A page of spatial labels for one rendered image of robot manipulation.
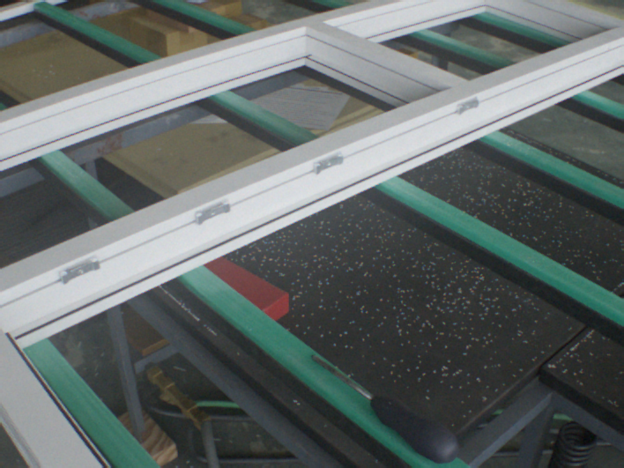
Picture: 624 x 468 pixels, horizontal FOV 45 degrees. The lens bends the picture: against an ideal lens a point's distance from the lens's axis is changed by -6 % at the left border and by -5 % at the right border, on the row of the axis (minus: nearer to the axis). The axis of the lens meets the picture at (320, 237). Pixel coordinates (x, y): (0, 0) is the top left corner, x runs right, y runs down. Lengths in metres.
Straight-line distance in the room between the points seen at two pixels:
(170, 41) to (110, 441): 1.53
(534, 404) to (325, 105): 0.95
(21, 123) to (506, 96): 0.80
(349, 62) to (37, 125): 0.58
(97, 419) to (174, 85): 0.75
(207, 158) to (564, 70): 0.76
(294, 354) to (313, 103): 1.13
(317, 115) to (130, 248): 0.98
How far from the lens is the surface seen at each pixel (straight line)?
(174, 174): 1.65
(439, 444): 0.74
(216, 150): 1.73
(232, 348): 1.28
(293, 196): 1.07
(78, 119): 1.34
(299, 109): 1.88
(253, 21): 2.31
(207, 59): 1.43
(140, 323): 1.80
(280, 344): 0.87
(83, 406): 0.84
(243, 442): 1.92
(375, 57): 1.42
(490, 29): 1.89
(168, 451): 1.87
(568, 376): 1.28
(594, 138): 3.38
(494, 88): 1.33
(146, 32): 2.26
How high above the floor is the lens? 1.45
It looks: 35 degrees down
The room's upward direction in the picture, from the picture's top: straight up
